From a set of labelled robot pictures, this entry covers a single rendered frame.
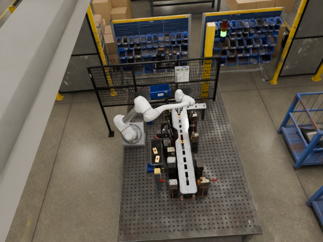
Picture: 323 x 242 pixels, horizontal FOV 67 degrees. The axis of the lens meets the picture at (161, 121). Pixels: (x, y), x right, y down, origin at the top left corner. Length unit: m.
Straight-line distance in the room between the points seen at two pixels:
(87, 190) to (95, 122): 1.46
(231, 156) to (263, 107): 1.98
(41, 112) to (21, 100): 0.07
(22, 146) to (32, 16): 0.32
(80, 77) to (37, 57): 4.79
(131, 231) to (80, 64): 3.30
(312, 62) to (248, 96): 1.43
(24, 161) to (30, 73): 0.15
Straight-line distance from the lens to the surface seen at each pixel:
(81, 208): 4.09
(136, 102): 2.80
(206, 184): 2.86
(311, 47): 5.67
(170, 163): 2.90
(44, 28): 0.58
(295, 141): 4.64
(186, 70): 3.64
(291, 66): 5.76
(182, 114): 3.49
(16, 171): 0.43
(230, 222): 3.09
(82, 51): 4.90
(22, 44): 0.55
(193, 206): 3.09
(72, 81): 5.40
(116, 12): 7.00
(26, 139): 0.46
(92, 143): 4.67
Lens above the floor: 3.56
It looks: 49 degrees down
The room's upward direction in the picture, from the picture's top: 5 degrees counter-clockwise
